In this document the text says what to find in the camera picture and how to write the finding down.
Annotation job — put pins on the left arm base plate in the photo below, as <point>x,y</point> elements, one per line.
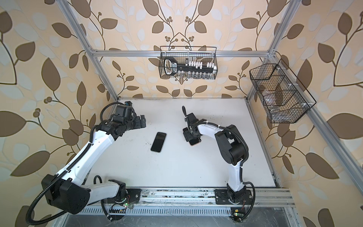
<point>131,195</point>

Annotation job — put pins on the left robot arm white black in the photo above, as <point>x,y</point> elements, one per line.
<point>66,189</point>

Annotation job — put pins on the aluminium cage frame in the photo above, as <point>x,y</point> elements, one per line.
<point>322,43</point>

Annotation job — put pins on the aluminium front rail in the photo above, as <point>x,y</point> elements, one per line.
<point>166,201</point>

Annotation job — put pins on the side wire basket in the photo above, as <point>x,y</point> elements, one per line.
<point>284,96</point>

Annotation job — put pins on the back wire basket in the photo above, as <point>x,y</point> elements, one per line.
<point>195,53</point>

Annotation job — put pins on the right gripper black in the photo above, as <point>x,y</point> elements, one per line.
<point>187,136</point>

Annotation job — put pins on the black white tool in basket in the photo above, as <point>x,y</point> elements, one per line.
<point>189,68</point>

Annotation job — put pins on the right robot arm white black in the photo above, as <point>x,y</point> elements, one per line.
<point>233,149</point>

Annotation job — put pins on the black phone on table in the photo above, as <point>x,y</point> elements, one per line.
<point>158,142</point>

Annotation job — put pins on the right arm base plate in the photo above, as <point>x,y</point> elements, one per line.
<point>222,196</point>

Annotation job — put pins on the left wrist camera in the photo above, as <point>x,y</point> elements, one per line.
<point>128,104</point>

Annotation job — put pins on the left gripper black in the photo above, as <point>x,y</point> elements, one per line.
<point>137,125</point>

